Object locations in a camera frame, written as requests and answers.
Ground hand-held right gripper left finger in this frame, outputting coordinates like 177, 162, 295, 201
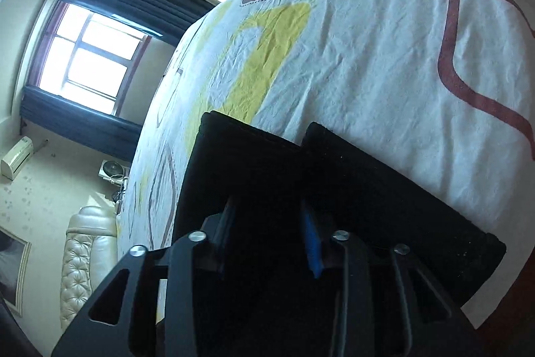
52, 198, 235, 357

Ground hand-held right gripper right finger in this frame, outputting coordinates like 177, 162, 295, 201
302, 201, 486, 357

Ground black pants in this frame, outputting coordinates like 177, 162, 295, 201
172, 110, 507, 309

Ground small white fan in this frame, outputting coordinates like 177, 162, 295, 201
98, 159, 128, 187

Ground cream tufted headboard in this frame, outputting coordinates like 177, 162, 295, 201
60, 205, 120, 333

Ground printed white bed sheet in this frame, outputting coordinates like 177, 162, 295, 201
115, 0, 535, 328

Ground bright window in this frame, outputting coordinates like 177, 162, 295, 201
37, 3, 152, 116

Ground framed wall picture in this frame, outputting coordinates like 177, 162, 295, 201
0, 227, 33, 317

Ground white wall air conditioner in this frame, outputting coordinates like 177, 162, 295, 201
0, 136, 35, 180

